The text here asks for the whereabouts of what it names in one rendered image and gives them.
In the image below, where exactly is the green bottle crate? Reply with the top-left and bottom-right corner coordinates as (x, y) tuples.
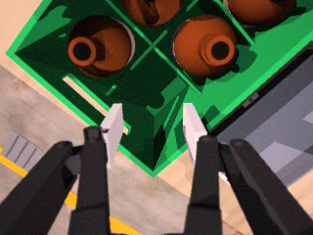
(5, 0), (313, 178)

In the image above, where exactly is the dark grey rectangular tray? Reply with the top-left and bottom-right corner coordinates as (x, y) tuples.
(210, 52), (313, 188)

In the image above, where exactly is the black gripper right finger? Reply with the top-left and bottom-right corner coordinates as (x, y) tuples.
(183, 103), (313, 235)

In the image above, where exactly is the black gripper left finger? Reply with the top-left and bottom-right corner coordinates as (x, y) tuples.
(0, 104), (124, 235)

